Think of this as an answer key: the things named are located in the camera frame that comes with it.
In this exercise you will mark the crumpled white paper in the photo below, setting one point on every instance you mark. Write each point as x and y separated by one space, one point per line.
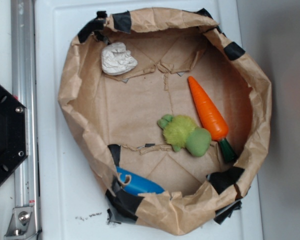
117 60

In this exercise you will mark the brown paper bag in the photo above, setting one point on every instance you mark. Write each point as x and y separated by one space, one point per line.
113 118

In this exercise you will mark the green plush toy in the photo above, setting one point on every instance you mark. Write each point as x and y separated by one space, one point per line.
182 132

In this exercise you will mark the orange toy carrot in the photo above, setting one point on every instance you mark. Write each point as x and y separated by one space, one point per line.
211 119

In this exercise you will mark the blue plastic toy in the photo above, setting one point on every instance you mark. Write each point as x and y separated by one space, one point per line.
135 184

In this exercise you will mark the aluminium rail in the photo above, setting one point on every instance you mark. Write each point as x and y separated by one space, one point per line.
23 56

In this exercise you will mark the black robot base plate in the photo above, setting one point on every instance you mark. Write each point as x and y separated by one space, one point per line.
13 140

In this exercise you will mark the metal corner bracket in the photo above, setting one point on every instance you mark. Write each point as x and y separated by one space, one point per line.
23 224

